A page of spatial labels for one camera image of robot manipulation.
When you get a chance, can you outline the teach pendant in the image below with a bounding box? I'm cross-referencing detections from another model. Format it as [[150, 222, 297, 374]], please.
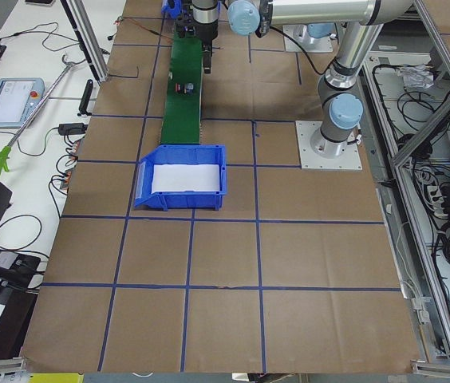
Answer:
[[0, 78, 45, 128]]

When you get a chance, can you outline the left white foam pad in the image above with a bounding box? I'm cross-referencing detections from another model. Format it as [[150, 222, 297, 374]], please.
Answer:
[[152, 164, 220, 192]]

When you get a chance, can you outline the blue bin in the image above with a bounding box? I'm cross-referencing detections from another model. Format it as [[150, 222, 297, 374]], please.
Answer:
[[134, 144, 227, 211], [161, 0, 182, 19]]

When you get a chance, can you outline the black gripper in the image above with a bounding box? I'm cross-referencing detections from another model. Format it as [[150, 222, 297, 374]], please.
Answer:
[[176, 14, 195, 38], [197, 22, 218, 74]]

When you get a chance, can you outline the green conveyor belt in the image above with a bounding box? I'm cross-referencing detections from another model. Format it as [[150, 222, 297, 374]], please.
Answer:
[[160, 31, 202, 144]]

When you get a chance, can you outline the aluminium profile post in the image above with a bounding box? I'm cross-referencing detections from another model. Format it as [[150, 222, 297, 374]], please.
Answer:
[[61, 0, 109, 83]]

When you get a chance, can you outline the left blue bin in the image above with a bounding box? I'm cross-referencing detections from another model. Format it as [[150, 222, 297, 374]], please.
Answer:
[[134, 144, 227, 211]]

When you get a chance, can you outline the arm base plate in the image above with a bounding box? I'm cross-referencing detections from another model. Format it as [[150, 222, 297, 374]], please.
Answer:
[[295, 120, 362, 171], [282, 23, 334, 53]]

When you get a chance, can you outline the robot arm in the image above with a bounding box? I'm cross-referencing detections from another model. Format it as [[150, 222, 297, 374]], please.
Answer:
[[183, 1, 412, 159]]

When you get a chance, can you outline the red black wire pair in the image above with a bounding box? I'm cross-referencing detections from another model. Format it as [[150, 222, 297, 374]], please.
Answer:
[[115, 15, 174, 43]]

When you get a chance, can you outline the black power adapter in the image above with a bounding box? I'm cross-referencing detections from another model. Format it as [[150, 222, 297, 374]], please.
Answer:
[[57, 123, 88, 136]]

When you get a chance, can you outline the right blue bin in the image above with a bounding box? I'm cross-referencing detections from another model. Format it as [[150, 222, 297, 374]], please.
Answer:
[[161, 0, 182, 19]]

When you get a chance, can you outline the green handled reacher grabber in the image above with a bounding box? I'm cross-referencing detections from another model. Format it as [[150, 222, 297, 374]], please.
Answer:
[[0, 54, 84, 175]]

